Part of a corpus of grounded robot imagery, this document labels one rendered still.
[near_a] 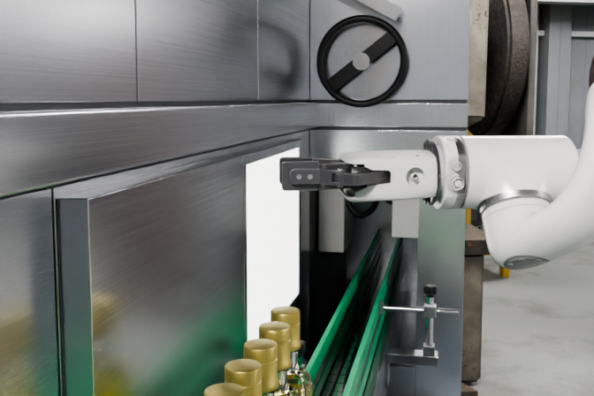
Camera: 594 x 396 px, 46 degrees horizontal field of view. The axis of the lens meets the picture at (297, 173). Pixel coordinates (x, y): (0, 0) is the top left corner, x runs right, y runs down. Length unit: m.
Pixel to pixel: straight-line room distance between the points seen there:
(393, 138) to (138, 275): 1.07
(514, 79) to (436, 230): 2.29
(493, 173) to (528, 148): 0.05
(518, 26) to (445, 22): 2.25
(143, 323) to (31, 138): 0.26
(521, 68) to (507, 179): 3.14
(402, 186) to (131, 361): 0.33
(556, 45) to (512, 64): 5.29
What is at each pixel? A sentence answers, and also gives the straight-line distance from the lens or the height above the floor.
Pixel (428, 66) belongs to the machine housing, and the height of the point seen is 1.65.
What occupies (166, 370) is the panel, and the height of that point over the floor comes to 1.28.
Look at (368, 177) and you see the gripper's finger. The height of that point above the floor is 1.49.
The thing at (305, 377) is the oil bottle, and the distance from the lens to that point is 0.85.
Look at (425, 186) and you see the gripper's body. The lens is 0.78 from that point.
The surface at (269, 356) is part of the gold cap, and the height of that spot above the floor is 1.32.
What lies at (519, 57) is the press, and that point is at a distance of 3.92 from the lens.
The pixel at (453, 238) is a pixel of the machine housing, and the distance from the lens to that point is 1.73.
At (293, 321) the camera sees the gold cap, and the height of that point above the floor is 1.32.
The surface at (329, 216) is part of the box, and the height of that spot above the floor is 1.27.
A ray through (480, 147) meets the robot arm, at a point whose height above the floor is 1.52.
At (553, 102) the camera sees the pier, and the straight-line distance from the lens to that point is 9.16.
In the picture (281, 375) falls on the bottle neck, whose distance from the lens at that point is 0.78.
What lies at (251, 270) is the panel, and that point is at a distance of 1.14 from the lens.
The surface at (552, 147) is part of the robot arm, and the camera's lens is 0.84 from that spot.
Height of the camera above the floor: 1.57
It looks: 6 degrees down
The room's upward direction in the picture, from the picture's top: straight up
